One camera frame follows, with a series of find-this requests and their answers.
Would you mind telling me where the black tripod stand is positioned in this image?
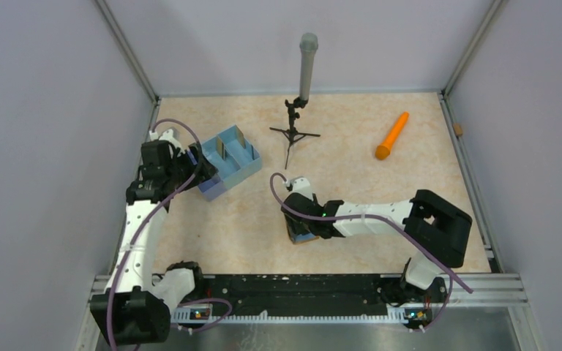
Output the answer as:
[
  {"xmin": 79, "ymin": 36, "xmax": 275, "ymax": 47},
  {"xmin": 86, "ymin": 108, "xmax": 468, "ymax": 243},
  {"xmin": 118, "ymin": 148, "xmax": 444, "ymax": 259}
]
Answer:
[{"xmin": 269, "ymin": 97, "xmax": 321, "ymax": 170}]

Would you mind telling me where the card in organizer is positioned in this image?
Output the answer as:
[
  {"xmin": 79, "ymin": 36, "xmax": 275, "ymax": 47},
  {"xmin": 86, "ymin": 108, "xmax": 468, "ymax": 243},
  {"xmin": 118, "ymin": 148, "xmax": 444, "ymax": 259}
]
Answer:
[
  {"xmin": 236, "ymin": 127, "xmax": 246, "ymax": 148},
  {"xmin": 216, "ymin": 136, "xmax": 227, "ymax": 161}
]

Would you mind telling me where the blue compartment organizer box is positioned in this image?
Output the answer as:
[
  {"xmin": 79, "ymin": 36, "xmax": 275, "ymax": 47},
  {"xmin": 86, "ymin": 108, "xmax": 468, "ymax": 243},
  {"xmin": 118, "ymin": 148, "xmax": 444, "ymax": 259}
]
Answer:
[{"xmin": 192, "ymin": 124, "xmax": 262, "ymax": 201}]

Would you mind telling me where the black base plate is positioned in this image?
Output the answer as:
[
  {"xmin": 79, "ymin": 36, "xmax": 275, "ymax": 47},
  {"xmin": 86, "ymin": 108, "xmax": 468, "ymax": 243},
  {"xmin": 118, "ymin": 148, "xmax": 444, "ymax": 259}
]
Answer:
[{"xmin": 184, "ymin": 273, "xmax": 448, "ymax": 318}]

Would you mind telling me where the orange marker pen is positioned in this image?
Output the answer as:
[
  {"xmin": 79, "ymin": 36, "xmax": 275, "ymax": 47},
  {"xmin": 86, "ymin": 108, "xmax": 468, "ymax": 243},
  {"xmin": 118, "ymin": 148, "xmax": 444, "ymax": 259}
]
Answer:
[{"xmin": 375, "ymin": 112, "xmax": 410, "ymax": 160}]

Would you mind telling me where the grey microphone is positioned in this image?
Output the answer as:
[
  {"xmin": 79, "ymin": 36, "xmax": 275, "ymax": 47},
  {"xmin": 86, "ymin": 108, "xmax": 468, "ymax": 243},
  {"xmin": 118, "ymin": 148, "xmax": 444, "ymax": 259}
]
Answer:
[{"xmin": 299, "ymin": 32, "xmax": 318, "ymax": 101}]

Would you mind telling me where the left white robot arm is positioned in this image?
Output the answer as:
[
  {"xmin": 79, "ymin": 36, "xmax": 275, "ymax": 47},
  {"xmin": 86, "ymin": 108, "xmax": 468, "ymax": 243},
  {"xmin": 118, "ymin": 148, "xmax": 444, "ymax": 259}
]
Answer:
[{"xmin": 90, "ymin": 128, "xmax": 208, "ymax": 350}]

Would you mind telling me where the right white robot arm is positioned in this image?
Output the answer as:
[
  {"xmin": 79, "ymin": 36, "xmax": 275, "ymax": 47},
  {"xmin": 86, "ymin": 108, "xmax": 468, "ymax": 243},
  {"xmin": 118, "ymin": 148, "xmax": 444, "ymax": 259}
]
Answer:
[{"xmin": 271, "ymin": 173, "xmax": 473, "ymax": 301}]

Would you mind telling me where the small wooden block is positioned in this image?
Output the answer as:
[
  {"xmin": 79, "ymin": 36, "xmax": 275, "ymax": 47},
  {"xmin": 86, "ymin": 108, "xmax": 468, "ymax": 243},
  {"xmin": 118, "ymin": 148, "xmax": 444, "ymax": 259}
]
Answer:
[{"xmin": 452, "ymin": 123, "xmax": 463, "ymax": 137}]

